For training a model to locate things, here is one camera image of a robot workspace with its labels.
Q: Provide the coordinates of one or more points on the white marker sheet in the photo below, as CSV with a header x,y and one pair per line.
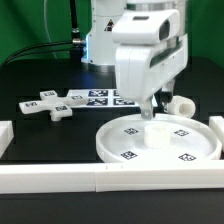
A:
x,y
102,98

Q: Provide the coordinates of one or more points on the white front rail left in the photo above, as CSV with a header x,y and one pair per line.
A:
x,y
51,178

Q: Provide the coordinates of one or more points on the white front rail right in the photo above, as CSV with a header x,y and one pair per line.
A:
x,y
136,177

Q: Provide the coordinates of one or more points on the white round table top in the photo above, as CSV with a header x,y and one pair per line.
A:
x,y
163,138

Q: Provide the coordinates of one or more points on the white rail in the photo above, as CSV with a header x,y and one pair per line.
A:
x,y
136,177
51,178

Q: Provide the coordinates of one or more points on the white cross-shaped table base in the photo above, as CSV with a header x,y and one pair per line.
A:
x,y
59,107

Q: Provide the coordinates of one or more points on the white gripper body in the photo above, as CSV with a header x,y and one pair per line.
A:
x,y
144,60

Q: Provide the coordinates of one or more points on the white left side block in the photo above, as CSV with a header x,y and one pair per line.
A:
x,y
6,135

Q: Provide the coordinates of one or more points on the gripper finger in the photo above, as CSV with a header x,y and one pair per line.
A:
x,y
147,110
167,93

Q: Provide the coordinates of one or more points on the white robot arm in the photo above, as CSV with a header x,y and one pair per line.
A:
x,y
100,47

